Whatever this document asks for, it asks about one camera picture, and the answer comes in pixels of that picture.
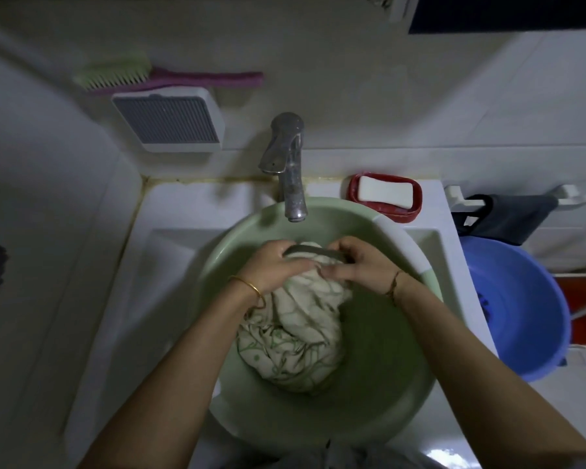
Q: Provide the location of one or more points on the red plastic stool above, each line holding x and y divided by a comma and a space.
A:
583, 307

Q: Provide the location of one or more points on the pink and green scrub brush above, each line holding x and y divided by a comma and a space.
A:
141, 78

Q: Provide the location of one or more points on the white patterned wet cloth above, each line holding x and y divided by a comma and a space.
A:
298, 327

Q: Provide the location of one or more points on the person's right hand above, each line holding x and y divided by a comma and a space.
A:
366, 266

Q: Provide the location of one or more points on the dark grey hanging towel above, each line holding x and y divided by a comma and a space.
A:
510, 217

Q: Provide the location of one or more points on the person's right thumb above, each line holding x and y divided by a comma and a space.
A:
341, 245

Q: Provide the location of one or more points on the person's right forearm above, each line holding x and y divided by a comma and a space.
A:
473, 366

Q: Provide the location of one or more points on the red soap dish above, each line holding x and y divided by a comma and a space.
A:
386, 196

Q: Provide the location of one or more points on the blue plastic bucket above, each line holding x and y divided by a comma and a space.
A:
515, 307

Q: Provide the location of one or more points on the chrome sink faucet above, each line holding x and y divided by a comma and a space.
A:
287, 163

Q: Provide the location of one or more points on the white ceramic sink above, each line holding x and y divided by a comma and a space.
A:
141, 297

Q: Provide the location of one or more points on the white towel rail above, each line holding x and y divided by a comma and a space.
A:
574, 196

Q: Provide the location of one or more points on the white vented wall box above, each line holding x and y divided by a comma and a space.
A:
168, 119

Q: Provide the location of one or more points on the person's left fingers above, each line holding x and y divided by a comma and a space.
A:
293, 258

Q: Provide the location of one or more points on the person's left hand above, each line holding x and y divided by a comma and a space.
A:
266, 269

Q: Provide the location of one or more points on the gold bangle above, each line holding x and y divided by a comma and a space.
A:
251, 289

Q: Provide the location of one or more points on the person's left forearm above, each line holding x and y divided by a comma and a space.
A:
176, 376

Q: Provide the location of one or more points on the white soap bar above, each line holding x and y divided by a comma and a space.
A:
385, 192

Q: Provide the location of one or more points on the green plastic wash basin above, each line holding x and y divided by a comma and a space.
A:
361, 366

